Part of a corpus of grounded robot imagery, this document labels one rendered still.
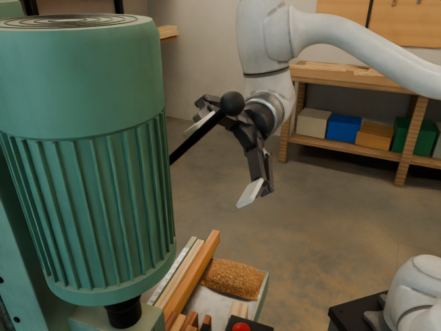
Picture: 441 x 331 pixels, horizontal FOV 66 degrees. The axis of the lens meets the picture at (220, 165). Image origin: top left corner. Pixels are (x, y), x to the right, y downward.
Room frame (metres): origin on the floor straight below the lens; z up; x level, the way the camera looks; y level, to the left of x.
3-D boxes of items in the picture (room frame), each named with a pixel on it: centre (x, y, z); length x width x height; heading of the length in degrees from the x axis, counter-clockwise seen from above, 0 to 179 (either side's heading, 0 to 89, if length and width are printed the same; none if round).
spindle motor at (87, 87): (0.37, 0.15, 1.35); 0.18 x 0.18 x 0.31
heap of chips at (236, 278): (0.60, -0.03, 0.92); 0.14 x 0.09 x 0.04; 70
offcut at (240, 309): (0.48, -0.04, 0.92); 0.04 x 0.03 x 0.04; 166
